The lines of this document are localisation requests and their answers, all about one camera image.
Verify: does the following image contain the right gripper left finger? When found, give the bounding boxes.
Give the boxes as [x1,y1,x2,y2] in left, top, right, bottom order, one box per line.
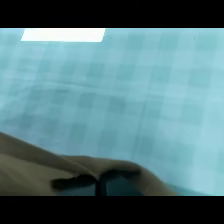
[50,174,99,192]

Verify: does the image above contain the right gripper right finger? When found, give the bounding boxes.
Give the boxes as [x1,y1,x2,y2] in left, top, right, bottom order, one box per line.
[95,169,142,197]

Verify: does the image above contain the brown garment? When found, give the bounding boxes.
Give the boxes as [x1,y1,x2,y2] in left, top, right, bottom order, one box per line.
[0,131,178,197]

